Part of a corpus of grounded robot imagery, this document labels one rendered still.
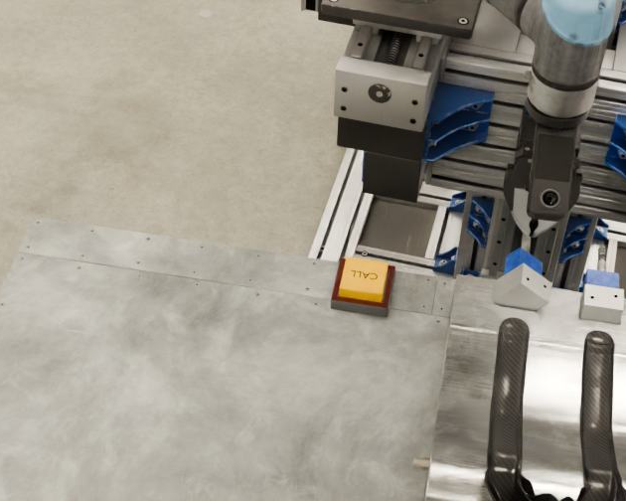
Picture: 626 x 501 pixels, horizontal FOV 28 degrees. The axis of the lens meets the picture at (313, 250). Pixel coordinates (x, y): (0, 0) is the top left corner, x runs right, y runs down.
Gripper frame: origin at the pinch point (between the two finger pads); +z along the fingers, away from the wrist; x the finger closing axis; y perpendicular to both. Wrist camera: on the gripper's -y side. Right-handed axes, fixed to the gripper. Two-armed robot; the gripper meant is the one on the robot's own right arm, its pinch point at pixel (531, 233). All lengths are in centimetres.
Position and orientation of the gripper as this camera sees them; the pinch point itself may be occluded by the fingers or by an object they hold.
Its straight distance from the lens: 157.3
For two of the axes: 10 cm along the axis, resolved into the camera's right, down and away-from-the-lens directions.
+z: -0.2, 6.7, 7.4
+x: -9.8, -1.5, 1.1
